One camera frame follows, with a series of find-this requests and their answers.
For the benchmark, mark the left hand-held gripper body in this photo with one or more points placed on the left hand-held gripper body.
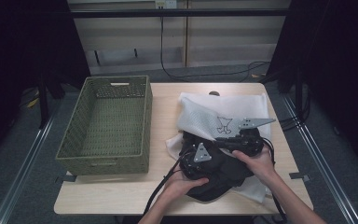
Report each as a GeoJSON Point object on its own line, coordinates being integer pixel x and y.
{"type": "Point", "coordinates": [202, 155]}

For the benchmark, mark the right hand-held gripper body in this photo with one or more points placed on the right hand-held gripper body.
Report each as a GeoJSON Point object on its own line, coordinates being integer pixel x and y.
{"type": "Point", "coordinates": [248, 141]}

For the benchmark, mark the dark cloth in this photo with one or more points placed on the dark cloth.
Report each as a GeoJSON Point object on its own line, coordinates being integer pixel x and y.
{"type": "Point", "coordinates": [223, 174]}

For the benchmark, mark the white mesh laundry bag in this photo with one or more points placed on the white mesh laundry bag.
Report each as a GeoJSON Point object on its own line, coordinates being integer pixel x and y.
{"type": "Point", "coordinates": [205, 115]}

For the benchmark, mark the green woven basket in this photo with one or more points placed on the green woven basket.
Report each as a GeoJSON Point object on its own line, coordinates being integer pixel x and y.
{"type": "Point", "coordinates": [115, 127]}

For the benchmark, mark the person's right hand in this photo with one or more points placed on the person's right hand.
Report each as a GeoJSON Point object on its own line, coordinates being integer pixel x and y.
{"type": "Point", "coordinates": [261, 166]}

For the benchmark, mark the person's left hand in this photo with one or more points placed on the person's left hand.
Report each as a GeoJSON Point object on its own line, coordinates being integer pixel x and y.
{"type": "Point", "coordinates": [180, 186]}

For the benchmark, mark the black metal stand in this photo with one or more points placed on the black metal stand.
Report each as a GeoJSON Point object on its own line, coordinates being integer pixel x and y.
{"type": "Point", "coordinates": [298, 93]}
{"type": "Point", "coordinates": [43, 102]}

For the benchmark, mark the black curtain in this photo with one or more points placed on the black curtain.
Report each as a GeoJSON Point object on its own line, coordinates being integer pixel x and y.
{"type": "Point", "coordinates": [338, 62]}
{"type": "Point", "coordinates": [12, 62]}

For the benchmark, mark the black horizontal bar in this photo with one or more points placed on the black horizontal bar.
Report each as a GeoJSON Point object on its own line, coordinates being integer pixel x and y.
{"type": "Point", "coordinates": [180, 12]}

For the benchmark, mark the grey table bracket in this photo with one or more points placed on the grey table bracket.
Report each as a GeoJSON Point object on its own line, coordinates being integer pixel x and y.
{"type": "Point", "coordinates": [66, 178]}
{"type": "Point", "coordinates": [300, 176]}

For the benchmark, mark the silver floor rail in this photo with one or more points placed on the silver floor rail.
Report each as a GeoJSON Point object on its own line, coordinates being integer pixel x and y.
{"type": "Point", "coordinates": [323, 174]}
{"type": "Point", "coordinates": [24, 168]}

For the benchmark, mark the white wall outlet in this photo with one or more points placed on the white wall outlet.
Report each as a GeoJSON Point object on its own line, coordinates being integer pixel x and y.
{"type": "Point", "coordinates": [166, 3]}

